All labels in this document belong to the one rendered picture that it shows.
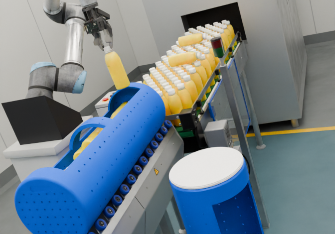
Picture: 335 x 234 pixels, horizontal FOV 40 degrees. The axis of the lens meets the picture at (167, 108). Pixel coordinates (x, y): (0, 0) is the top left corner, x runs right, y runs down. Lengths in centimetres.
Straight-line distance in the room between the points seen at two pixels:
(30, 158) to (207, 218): 93
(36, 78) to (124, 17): 510
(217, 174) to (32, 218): 66
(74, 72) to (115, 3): 502
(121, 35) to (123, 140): 538
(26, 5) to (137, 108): 383
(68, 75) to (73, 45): 20
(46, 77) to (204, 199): 102
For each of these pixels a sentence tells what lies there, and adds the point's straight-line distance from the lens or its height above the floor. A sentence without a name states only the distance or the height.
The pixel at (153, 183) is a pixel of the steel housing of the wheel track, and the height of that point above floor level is 86.
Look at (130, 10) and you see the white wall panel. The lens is 716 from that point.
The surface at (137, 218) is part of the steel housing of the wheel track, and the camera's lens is 187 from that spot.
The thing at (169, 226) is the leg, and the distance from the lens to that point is 260.
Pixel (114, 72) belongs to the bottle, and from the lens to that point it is 211.
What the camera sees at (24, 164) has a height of 107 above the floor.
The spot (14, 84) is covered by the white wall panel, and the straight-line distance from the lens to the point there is 532.
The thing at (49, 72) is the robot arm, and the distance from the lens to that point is 223.
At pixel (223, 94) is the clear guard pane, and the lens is 279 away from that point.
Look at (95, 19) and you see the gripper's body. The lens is 203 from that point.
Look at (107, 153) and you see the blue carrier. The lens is 173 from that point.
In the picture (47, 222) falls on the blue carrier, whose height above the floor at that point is 106.
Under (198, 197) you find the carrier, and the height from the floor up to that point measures 100.
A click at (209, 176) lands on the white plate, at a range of 159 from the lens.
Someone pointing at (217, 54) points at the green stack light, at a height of 118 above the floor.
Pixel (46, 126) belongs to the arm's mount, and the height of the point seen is 122.
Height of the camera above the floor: 180
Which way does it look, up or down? 19 degrees down
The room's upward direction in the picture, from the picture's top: 18 degrees counter-clockwise
